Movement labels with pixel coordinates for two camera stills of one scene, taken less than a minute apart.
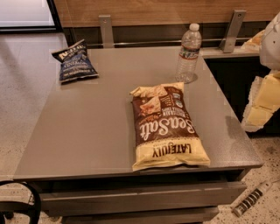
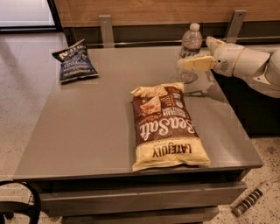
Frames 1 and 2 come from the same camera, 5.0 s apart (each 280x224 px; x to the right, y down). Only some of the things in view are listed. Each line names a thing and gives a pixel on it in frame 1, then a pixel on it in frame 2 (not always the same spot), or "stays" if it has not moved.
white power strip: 251,198 stays
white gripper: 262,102 → 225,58
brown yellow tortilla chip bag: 164,134 stays
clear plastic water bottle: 190,48 stays
